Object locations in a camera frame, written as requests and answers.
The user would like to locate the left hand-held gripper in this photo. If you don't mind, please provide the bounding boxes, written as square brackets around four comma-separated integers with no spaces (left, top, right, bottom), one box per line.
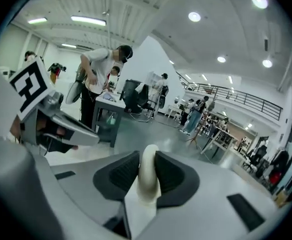
[8,56,101,155]

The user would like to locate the person's left forearm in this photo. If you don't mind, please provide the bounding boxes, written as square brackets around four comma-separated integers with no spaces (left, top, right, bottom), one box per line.
[9,114,22,144]

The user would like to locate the white round fan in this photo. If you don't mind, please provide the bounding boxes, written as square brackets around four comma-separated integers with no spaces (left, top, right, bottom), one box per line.
[65,79,83,105]

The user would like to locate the black swivel chair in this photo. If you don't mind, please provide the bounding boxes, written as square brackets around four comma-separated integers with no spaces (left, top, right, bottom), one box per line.
[122,78,159,123]

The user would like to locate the hanging dark and red clothes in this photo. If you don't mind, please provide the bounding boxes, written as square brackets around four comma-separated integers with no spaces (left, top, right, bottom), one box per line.
[270,149,291,188]

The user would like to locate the cream cylindrical object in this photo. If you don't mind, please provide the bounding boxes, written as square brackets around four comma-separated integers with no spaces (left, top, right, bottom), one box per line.
[136,144,160,210]

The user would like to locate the black office chair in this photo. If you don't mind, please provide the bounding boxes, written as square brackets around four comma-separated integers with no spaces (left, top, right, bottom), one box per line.
[245,144,269,178]

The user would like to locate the black mezzanine railing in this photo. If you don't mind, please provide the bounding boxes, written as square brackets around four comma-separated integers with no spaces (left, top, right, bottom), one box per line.
[177,70,284,122]

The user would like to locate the green bottle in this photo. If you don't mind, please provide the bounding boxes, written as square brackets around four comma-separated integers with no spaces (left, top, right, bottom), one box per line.
[106,112,117,127]

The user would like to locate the white dresser with mirror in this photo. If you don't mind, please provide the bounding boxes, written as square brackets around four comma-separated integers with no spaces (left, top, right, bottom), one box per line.
[167,96,184,122]

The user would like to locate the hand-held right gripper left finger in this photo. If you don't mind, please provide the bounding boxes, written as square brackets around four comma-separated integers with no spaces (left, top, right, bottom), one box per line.
[49,150,141,238]

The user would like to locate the cardboard box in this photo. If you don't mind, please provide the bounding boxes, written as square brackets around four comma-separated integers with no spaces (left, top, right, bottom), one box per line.
[275,188,292,208]

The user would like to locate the person's left hand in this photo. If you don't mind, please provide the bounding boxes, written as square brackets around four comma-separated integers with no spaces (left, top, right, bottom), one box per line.
[36,119,79,152]

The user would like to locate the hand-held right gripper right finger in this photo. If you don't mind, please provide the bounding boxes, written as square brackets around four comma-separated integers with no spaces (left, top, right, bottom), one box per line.
[137,150,292,240]

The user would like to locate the white trestle table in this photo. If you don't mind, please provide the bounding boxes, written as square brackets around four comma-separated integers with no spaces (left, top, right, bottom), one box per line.
[202,127,239,160]

